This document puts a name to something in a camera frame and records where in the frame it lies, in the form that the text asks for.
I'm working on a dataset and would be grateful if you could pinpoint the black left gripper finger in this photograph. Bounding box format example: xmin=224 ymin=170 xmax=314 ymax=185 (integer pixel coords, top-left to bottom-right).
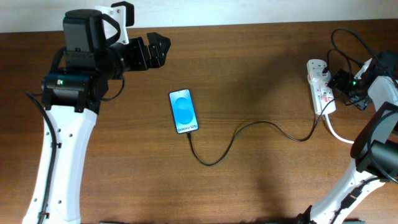
xmin=147 ymin=32 xmax=171 ymax=57
xmin=149 ymin=45 xmax=164 ymax=68

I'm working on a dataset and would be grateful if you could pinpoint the black USB charging cable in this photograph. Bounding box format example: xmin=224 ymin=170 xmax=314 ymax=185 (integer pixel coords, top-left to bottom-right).
xmin=186 ymin=49 xmax=353 ymax=167

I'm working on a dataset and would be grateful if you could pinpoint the blue Galaxy smartphone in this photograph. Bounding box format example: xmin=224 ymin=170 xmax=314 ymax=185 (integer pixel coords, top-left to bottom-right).
xmin=169 ymin=89 xmax=199 ymax=134

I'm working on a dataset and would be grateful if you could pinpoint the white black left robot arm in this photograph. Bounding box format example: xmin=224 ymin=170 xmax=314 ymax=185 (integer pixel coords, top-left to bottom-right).
xmin=23 ymin=2 xmax=171 ymax=223

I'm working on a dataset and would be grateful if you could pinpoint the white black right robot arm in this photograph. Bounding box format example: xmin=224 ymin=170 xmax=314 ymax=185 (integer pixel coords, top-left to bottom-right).
xmin=294 ymin=52 xmax=397 ymax=223

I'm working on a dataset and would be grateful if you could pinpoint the white USB charger plug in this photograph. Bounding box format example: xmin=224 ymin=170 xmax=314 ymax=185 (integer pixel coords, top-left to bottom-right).
xmin=307 ymin=68 xmax=331 ymax=85

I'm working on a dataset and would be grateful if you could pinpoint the white power strip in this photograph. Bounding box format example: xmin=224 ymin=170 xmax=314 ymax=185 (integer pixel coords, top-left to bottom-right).
xmin=307 ymin=59 xmax=336 ymax=115

